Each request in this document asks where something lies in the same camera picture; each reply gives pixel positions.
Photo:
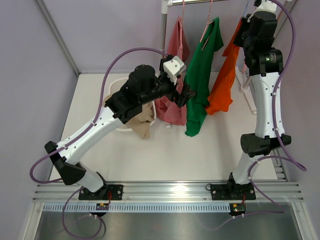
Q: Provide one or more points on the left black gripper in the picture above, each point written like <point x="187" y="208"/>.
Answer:
<point x="181" y="98"/>

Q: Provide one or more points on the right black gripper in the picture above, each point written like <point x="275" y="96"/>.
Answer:
<point x="245" y="24"/>

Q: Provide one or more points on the orange t shirt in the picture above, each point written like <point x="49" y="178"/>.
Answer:
<point x="220" y="97"/>

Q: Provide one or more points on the beige t shirt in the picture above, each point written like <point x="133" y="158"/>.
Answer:
<point x="140" y="124"/>

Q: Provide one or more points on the light blue hanger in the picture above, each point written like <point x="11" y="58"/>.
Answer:
<point x="246" y="8"/>

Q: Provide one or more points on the pink hanger of beige shirt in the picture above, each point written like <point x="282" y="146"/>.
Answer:
<point x="244" y="67"/>

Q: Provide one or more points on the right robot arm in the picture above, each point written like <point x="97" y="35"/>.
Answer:
<point x="265" y="64"/>

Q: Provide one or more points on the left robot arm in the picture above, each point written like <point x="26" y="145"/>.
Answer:
<point x="142" y="87"/>

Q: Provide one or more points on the green t shirt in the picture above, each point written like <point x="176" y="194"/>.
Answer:
<point x="198" y="77"/>

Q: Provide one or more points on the pink t shirt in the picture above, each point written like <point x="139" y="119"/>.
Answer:
<point x="166" y="110"/>

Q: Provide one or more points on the pink hanger of green shirt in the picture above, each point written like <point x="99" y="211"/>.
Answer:
<point x="204" y="39"/>

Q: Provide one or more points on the white perforated plastic basket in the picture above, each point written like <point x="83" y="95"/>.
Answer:
<point x="125" y="100"/>

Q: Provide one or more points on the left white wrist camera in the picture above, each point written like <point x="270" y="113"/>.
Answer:
<point x="172" y="65"/>

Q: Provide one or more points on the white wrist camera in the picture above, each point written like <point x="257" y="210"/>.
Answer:
<point x="172" y="65"/>
<point x="265" y="6"/>

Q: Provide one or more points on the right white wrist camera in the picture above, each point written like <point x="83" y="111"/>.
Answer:
<point x="265" y="6"/>

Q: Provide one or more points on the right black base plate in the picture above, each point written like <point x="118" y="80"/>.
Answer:
<point x="220" y="192"/>

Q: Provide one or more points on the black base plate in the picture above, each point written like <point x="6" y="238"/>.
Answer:
<point x="220" y="192"/>
<point x="113" y="192"/>

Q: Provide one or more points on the white slotted cable duct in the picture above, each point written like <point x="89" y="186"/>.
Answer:
<point x="130" y="207"/>

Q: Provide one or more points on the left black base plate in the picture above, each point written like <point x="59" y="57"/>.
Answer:
<point x="113" y="192"/>

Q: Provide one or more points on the aluminium mounting rail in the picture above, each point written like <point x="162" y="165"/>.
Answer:
<point x="169" y="192"/>

